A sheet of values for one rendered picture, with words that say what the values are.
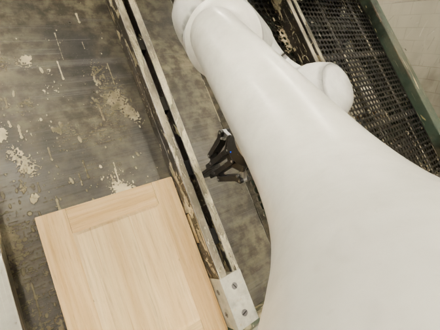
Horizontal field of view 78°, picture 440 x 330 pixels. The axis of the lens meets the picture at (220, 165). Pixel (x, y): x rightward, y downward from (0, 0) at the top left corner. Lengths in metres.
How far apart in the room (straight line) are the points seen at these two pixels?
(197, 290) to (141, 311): 0.14
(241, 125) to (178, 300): 0.61
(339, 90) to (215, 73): 0.22
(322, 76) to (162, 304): 0.58
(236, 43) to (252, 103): 0.07
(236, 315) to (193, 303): 0.10
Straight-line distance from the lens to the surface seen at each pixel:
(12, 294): 0.67
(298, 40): 1.28
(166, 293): 0.72
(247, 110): 0.16
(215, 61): 0.21
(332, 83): 0.39
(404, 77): 1.86
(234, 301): 0.72
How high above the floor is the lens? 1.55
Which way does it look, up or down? 26 degrees down
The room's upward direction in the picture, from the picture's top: straight up
